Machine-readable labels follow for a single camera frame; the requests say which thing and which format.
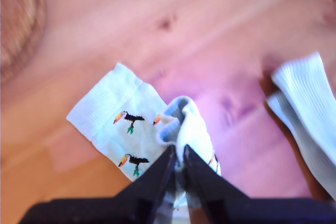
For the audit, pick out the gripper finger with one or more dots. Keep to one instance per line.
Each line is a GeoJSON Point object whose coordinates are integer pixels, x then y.
{"type": "Point", "coordinates": [204, 184]}
{"type": "Point", "coordinates": [152, 184]}

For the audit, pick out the light blue toucan sock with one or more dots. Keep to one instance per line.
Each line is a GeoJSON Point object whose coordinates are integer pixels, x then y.
{"type": "Point", "coordinates": [194, 129]}
{"type": "Point", "coordinates": [113, 103]}

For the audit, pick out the white terry sock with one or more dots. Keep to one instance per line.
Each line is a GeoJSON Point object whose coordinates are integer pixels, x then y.
{"type": "Point", "coordinates": [296, 129]}
{"type": "Point", "coordinates": [304, 82]}

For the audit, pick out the round cork trivet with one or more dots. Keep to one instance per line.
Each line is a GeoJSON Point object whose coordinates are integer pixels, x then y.
{"type": "Point", "coordinates": [15, 24]}

